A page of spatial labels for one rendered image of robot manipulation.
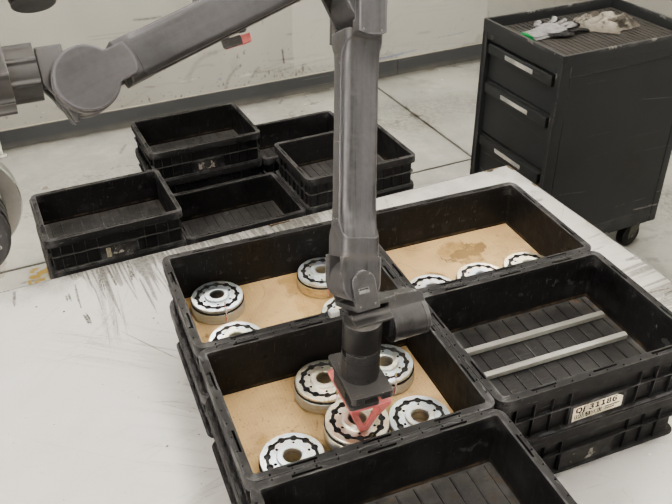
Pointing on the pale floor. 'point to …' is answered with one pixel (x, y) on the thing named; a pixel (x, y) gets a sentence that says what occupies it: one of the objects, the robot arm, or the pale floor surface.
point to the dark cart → (580, 111)
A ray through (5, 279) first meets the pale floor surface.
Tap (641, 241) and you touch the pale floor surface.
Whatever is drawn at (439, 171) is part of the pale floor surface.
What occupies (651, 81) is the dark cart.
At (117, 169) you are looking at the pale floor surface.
